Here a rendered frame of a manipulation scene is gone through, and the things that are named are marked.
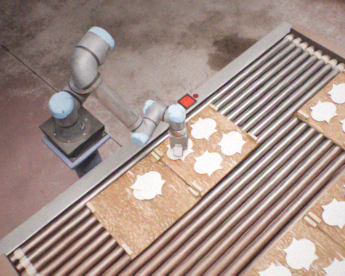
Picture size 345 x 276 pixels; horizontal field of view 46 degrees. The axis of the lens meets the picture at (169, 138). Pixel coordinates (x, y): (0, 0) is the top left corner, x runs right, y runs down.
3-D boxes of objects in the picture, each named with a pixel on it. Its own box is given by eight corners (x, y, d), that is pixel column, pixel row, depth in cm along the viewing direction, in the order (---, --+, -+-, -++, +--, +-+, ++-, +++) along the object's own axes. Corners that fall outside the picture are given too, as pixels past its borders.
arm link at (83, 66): (65, 64, 151) (151, 146, 173) (81, 44, 156) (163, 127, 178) (52, 70, 160) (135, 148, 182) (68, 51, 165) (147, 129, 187)
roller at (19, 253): (11, 257, 185) (7, 254, 180) (288, 37, 249) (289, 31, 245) (17, 265, 182) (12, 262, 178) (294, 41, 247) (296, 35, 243)
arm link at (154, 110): (137, 113, 179) (159, 121, 176) (149, 94, 184) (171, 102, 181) (139, 123, 186) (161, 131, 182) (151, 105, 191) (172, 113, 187)
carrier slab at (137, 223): (85, 206, 191) (85, 204, 190) (152, 153, 205) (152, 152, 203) (132, 260, 175) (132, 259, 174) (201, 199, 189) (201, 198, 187)
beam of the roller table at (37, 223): (-9, 255, 188) (-15, 250, 183) (282, 27, 257) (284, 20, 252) (0, 268, 184) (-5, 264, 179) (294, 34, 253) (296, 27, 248)
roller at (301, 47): (23, 274, 180) (18, 271, 176) (301, 45, 244) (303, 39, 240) (29, 282, 178) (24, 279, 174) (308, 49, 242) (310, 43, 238)
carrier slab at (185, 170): (152, 152, 205) (151, 150, 204) (208, 106, 219) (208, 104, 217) (202, 197, 189) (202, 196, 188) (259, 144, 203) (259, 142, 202)
